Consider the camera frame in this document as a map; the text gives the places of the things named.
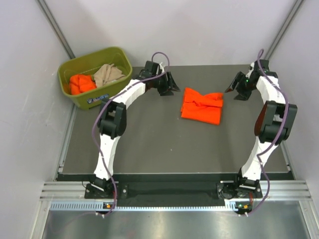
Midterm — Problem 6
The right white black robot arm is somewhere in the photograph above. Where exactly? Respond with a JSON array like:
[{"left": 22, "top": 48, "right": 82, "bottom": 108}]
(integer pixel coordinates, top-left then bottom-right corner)
[{"left": 225, "top": 70, "right": 298, "bottom": 197}]

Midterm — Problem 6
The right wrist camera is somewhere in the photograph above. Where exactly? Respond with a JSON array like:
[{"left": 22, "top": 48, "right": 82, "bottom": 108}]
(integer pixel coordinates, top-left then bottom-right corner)
[{"left": 247, "top": 59, "right": 271, "bottom": 79}]

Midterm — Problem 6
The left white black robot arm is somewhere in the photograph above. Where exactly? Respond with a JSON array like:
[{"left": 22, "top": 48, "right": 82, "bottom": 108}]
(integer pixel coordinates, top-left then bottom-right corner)
[{"left": 94, "top": 72, "right": 180, "bottom": 180}]

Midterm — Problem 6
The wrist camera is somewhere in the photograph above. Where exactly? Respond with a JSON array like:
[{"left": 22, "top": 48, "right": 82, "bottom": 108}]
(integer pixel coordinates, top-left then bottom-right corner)
[
  {"left": 247, "top": 59, "right": 271, "bottom": 79},
  {"left": 139, "top": 61, "right": 165, "bottom": 80}
]

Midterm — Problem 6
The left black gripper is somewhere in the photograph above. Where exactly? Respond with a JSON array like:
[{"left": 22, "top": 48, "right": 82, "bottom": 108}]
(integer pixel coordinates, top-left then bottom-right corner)
[{"left": 152, "top": 71, "right": 180, "bottom": 96}]

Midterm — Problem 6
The olive green plastic bin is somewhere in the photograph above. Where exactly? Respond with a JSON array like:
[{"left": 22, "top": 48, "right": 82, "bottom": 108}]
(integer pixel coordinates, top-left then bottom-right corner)
[{"left": 58, "top": 46, "right": 133, "bottom": 110}]

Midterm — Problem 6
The black centre mounting plate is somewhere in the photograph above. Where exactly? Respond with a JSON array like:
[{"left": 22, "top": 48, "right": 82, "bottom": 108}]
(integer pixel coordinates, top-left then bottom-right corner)
[{"left": 117, "top": 182, "right": 224, "bottom": 207}]

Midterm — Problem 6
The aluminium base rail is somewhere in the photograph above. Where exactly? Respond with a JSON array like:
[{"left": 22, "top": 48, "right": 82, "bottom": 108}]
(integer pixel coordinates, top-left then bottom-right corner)
[{"left": 40, "top": 180, "right": 312, "bottom": 213}]

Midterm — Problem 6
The orange shirt in bin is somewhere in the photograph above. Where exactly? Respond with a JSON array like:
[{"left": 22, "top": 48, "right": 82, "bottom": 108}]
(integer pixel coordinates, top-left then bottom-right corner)
[{"left": 69, "top": 74, "right": 97, "bottom": 95}]

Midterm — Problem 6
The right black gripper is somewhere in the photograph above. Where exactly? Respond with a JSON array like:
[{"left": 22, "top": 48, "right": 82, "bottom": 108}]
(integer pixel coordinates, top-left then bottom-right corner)
[{"left": 224, "top": 72, "right": 255, "bottom": 101}]

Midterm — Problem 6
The beige shirt in bin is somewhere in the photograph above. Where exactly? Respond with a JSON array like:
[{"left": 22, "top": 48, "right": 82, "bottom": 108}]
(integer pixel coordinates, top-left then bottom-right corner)
[{"left": 93, "top": 64, "right": 125, "bottom": 88}]

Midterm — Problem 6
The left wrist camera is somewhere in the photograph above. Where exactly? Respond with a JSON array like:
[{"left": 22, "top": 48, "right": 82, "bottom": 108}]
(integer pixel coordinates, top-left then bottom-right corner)
[{"left": 139, "top": 61, "right": 165, "bottom": 80}]

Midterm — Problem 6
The orange t-shirt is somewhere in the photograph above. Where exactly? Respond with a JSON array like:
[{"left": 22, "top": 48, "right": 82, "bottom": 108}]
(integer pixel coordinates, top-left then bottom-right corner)
[{"left": 180, "top": 88, "right": 224, "bottom": 125}]

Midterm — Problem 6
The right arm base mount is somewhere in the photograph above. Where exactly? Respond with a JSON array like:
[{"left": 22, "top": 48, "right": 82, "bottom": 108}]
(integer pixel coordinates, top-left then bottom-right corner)
[{"left": 216, "top": 171, "right": 263, "bottom": 200}]

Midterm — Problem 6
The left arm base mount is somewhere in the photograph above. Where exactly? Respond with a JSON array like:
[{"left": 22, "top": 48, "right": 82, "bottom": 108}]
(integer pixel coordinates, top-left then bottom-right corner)
[{"left": 82, "top": 175, "right": 115, "bottom": 199}]

